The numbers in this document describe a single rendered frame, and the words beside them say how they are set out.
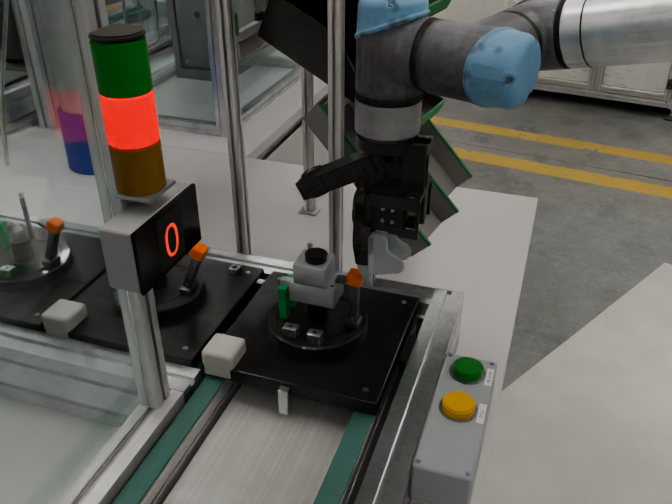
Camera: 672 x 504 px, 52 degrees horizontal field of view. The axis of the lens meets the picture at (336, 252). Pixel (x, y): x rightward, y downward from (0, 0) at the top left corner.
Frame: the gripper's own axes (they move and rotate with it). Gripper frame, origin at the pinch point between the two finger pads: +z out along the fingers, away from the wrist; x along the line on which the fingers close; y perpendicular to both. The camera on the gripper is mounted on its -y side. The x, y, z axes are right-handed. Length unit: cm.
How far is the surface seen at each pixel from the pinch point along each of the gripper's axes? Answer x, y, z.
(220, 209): 47, -47, 21
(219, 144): 80, -64, 21
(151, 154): -19.8, -16.3, -22.9
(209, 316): -2.4, -22.6, 10.3
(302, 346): -6.8, -6.5, 8.3
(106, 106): -21.4, -19.3, -27.9
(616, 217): 245, 55, 107
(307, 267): -2.2, -7.3, -1.1
